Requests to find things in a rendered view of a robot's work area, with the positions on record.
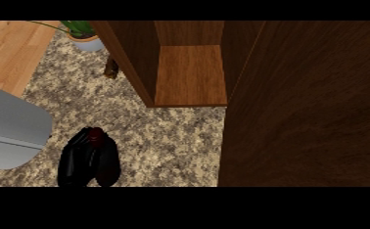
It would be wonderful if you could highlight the dark wine bottle red top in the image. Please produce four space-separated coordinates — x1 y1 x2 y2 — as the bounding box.
90 127 123 188

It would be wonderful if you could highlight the small brown bottle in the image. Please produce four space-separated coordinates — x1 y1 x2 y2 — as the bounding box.
104 56 121 80

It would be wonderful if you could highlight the dark brown cabinet door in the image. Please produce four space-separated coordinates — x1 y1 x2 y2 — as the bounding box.
217 20 370 188

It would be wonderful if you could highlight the brown wooden cabinet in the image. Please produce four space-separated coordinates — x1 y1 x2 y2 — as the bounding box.
89 20 266 109

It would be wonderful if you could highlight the green plant in white pot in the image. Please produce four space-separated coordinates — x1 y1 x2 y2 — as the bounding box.
28 20 106 53

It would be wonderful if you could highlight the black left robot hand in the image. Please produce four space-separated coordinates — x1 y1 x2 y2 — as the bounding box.
56 126 101 188

